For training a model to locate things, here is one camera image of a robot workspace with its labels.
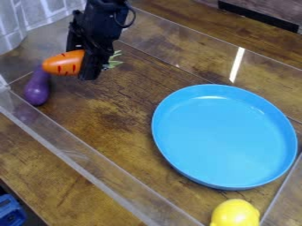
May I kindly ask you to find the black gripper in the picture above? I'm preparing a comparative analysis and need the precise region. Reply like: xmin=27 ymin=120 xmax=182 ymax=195
xmin=66 ymin=9 xmax=117 ymax=80

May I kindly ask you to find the orange toy carrot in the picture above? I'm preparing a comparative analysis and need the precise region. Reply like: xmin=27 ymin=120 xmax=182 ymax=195
xmin=42 ymin=49 xmax=126 ymax=78

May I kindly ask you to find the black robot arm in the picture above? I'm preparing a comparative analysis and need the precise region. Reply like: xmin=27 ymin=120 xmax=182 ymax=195
xmin=66 ymin=0 xmax=137 ymax=80

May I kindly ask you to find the purple toy eggplant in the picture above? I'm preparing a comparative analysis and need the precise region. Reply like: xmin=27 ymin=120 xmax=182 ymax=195
xmin=25 ymin=66 xmax=51 ymax=106

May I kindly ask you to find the blue round plate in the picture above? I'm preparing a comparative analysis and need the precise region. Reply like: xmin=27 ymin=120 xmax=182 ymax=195
xmin=152 ymin=85 xmax=297 ymax=190

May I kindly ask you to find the blue object at corner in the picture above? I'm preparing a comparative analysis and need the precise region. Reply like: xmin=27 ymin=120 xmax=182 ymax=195
xmin=0 ymin=194 xmax=27 ymax=226

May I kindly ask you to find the yellow toy object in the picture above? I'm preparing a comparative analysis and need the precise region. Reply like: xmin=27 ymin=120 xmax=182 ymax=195
xmin=210 ymin=199 xmax=260 ymax=226

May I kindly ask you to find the clear acrylic enclosure wall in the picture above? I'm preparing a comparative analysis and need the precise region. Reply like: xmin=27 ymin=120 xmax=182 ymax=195
xmin=0 ymin=11 xmax=302 ymax=226

